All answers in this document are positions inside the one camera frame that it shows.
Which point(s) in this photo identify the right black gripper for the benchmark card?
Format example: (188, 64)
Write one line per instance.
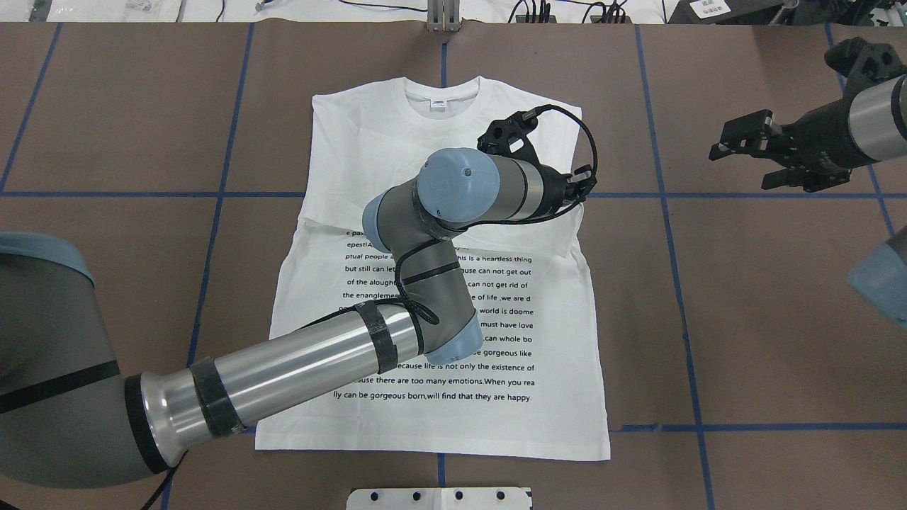
(822, 129)

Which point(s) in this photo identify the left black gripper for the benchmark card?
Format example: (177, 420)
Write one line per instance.
(556, 189)

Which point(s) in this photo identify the white long-sleeve printed shirt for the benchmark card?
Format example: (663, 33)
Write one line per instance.
(519, 374)

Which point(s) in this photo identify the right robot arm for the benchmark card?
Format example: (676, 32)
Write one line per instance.
(877, 124)

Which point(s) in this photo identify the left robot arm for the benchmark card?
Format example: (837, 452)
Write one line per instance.
(72, 420)

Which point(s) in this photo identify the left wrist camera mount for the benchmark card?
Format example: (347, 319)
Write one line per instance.
(509, 137)

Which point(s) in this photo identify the aluminium frame post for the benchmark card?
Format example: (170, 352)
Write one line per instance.
(444, 16)

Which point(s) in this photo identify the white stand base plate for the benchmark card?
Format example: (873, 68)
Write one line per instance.
(441, 498)

